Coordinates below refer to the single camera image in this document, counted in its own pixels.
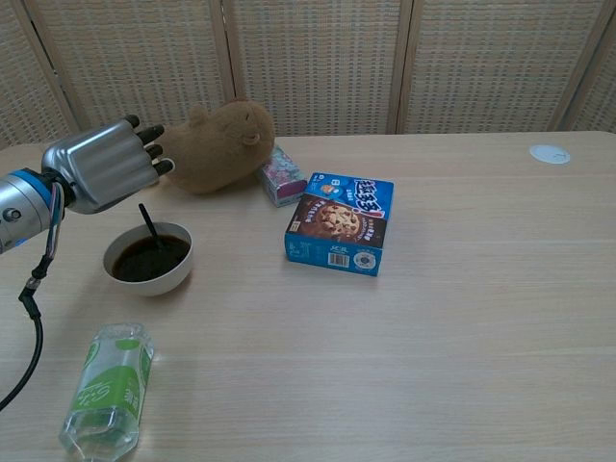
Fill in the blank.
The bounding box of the black coffee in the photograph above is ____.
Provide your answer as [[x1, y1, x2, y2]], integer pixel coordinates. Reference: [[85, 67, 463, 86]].
[[112, 234, 192, 282]]

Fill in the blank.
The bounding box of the black plastic spoon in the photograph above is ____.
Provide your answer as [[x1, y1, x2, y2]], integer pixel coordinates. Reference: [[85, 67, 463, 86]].
[[138, 202, 167, 251]]

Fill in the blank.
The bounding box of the blue chocolate cookie box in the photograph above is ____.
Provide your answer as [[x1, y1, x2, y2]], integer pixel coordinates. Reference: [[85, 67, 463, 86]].
[[283, 171, 396, 278]]

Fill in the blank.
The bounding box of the clear bottle with green label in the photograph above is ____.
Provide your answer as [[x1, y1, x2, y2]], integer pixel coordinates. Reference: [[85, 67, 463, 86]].
[[58, 322, 156, 462]]

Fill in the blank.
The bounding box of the woven bamboo screen panel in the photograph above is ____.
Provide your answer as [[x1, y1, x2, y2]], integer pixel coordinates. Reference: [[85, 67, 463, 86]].
[[0, 0, 73, 150], [397, 0, 608, 136], [220, 0, 413, 139], [560, 0, 616, 134], [13, 0, 237, 143]]

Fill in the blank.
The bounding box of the brown capybara plush toy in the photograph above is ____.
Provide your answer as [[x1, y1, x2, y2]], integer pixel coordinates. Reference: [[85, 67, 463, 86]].
[[160, 98, 276, 196]]

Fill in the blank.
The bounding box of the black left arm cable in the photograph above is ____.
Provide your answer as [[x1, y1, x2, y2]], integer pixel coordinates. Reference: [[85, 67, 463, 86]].
[[0, 182, 66, 413]]

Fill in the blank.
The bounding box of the pink floral small box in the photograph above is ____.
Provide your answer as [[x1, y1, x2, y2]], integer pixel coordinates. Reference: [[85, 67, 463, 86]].
[[258, 144, 309, 209]]

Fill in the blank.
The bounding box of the white ceramic bowl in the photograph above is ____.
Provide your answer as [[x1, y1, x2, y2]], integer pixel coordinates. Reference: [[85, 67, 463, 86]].
[[102, 220, 195, 297]]

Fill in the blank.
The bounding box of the white round cable grommet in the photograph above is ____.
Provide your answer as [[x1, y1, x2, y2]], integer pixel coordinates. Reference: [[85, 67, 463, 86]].
[[528, 143, 572, 166]]

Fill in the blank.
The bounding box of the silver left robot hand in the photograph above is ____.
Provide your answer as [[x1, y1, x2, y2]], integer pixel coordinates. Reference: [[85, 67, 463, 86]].
[[40, 115, 175, 216]]

